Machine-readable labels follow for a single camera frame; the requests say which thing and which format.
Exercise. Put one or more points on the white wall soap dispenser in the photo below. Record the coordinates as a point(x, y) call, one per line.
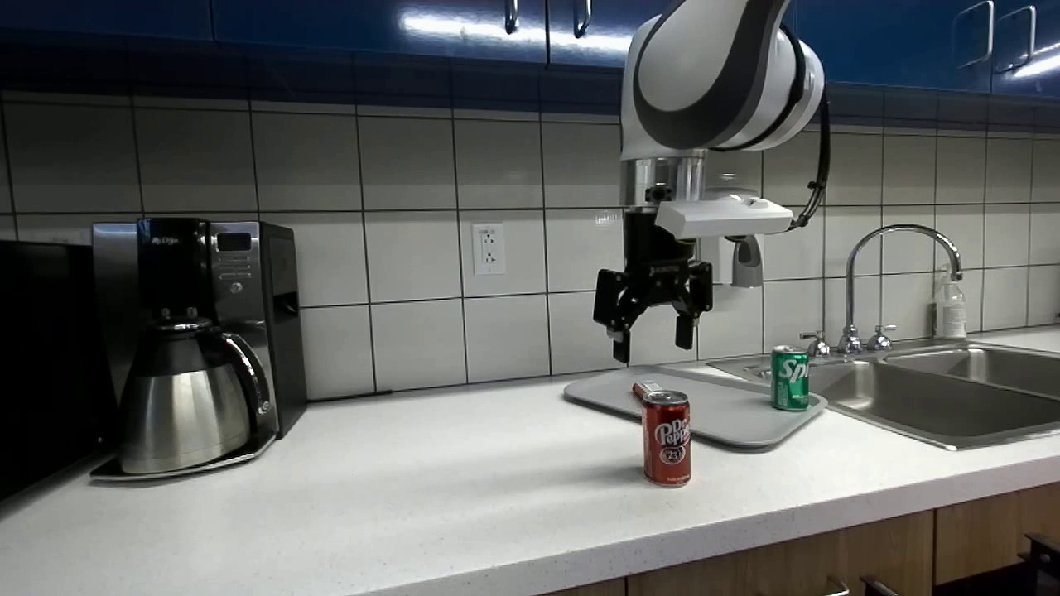
point(749, 264)

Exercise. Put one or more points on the grey plastic tray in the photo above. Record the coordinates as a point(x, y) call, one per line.
point(729, 416)

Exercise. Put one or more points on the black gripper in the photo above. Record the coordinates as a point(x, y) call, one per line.
point(656, 275)

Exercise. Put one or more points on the small yellow wrapped bar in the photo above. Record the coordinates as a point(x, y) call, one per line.
point(644, 388)

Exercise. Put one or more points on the clear soap pump bottle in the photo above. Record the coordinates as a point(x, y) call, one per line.
point(947, 314)

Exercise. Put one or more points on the stainless steel carafe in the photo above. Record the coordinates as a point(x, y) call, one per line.
point(184, 408)

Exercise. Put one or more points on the stainless steel double sink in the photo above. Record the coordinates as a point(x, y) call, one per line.
point(961, 402)

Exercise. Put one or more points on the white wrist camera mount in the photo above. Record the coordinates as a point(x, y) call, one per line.
point(724, 217)

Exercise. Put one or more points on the green Sprite can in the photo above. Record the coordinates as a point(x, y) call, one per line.
point(789, 382)

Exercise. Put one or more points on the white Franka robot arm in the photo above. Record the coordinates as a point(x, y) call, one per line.
point(715, 78)

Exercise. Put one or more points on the wooden base cabinet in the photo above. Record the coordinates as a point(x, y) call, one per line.
point(795, 564)

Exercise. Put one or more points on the blue glossy wall cabinet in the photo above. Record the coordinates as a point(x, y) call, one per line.
point(275, 34)

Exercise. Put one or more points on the black steel coffee maker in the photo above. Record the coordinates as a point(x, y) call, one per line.
point(251, 285)

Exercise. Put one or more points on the red soda can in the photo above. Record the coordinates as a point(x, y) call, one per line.
point(667, 441)

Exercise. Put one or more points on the white wall outlet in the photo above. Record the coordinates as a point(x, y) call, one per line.
point(488, 249)

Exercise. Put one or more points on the chrome gooseneck faucet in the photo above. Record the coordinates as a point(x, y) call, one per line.
point(851, 285)

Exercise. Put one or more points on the black microwave oven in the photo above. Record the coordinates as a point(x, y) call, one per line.
point(44, 366)

